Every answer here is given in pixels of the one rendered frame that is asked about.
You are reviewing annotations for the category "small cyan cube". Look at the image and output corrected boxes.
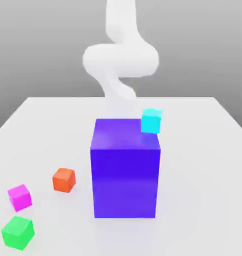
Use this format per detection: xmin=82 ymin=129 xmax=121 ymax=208
xmin=140 ymin=108 xmax=163 ymax=134

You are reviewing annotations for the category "small orange cube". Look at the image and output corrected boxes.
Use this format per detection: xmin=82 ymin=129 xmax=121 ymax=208
xmin=52 ymin=167 xmax=77 ymax=194

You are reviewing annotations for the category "small magenta cube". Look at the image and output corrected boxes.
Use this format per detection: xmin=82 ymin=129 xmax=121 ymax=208
xmin=7 ymin=183 xmax=33 ymax=213

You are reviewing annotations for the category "small green cube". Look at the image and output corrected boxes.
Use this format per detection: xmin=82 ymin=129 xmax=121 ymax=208
xmin=0 ymin=215 xmax=36 ymax=251

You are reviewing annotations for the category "large purple box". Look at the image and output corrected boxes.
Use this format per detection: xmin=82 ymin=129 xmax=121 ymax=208
xmin=90 ymin=118 xmax=161 ymax=219

